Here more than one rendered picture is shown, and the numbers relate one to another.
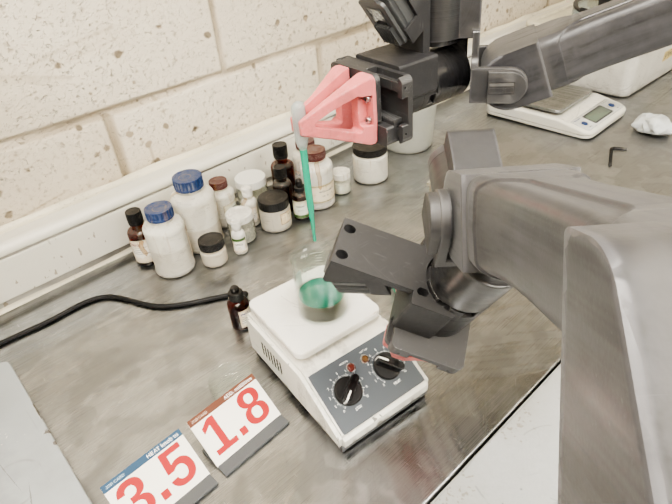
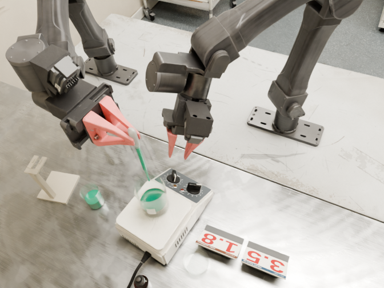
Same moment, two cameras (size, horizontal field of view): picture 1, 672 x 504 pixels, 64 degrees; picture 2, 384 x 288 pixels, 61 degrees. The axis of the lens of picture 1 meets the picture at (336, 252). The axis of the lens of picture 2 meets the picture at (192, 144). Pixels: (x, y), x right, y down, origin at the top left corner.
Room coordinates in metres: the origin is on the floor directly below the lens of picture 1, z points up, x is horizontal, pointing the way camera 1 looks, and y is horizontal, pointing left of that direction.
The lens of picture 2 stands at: (0.49, 0.34, 1.60)
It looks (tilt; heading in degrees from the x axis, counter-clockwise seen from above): 53 degrees down; 251
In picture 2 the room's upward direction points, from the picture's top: 6 degrees counter-clockwise
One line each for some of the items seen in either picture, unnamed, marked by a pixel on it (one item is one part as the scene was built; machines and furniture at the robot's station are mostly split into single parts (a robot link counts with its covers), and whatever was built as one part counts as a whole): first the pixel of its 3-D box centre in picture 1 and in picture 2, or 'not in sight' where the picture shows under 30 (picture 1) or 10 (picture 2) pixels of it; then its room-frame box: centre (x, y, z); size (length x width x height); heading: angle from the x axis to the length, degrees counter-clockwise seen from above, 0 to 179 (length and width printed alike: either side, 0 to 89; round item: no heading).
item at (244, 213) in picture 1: (241, 225); not in sight; (0.77, 0.16, 0.93); 0.05 x 0.05 x 0.05
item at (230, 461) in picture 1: (239, 422); (220, 240); (0.38, 0.12, 0.92); 0.09 x 0.06 x 0.04; 133
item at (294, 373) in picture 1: (328, 345); (164, 212); (0.46, 0.02, 0.94); 0.22 x 0.13 x 0.08; 33
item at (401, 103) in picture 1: (391, 91); (81, 110); (0.54, -0.07, 1.22); 0.10 x 0.07 x 0.07; 33
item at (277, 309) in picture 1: (313, 307); (154, 212); (0.49, 0.03, 0.98); 0.12 x 0.12 x 0.01; 33
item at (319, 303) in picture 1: (323, 283); (151, 196); (0.48, 0.02, 1.03); 0.07 x 0.06 x 0.08; 106
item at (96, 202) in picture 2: not in sight; (92, 196); (0.60, -0.10, 0.93); 0.04 x 0.04 x 0.06
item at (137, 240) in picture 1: (141, 236); not in sight; (0.73, 0.31, 0.95); 0.04 x 0.04 x 0.10
